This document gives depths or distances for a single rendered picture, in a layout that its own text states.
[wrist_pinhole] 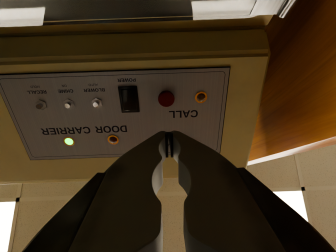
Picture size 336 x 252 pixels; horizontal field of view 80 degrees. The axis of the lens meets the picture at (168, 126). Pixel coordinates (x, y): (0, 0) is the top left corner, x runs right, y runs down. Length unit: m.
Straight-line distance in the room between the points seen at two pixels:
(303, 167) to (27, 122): 1.57
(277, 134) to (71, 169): 0.24
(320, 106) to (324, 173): 1.50
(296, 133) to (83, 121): 0.21
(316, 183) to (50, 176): 1.58
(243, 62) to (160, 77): 0.07
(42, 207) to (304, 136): 1.51
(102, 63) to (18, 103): 0.08
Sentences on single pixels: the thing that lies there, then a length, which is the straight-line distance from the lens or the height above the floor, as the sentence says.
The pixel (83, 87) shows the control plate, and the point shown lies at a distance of 0.18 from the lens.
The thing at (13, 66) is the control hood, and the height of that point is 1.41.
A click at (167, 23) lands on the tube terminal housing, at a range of 0.18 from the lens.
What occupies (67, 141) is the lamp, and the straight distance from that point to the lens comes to 0.21.
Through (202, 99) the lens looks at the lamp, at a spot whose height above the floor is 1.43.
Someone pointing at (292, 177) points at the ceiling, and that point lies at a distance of 1.59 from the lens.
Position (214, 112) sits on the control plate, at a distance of 0.19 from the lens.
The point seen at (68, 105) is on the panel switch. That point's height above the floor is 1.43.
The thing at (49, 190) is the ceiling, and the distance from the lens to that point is 1.57.
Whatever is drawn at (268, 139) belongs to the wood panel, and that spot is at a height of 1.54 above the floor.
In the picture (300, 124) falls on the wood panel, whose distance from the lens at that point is 0.25.
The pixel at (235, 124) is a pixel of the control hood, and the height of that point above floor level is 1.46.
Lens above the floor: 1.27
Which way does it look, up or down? 74 degrees up
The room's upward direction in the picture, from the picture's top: 179 degrees clockwise
